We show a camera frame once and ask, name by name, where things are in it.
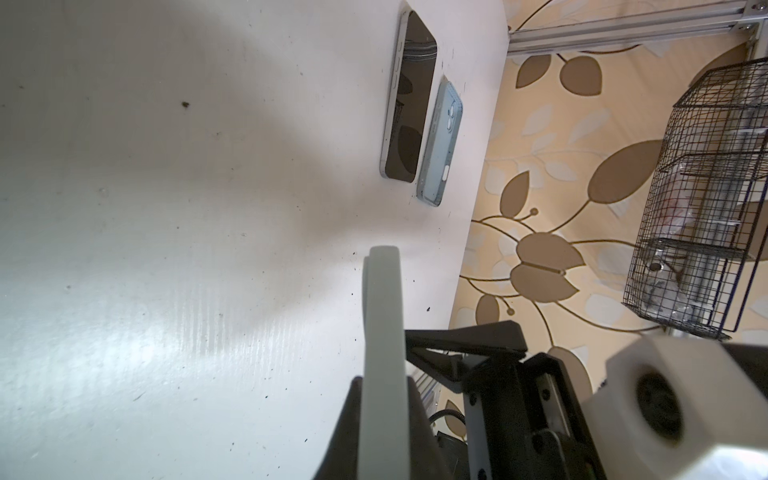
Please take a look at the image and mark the black phone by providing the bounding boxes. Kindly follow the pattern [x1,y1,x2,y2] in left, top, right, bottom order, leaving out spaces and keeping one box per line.
[379,7,438,183]
[357,246,410,479]

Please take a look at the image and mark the right wall wire basket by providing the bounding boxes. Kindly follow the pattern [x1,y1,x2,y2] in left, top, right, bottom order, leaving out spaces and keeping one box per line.
[623,58,767,341]

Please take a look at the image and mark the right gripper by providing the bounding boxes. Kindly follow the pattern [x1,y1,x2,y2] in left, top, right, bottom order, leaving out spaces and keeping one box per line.
[405,321,606,479]

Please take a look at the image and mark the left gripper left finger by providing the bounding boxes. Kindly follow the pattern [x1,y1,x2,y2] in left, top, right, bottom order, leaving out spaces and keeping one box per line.
[314,376,363,480]

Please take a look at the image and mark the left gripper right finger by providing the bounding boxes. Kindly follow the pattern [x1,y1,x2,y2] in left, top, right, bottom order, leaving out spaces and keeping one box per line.
[407,377,452,480]

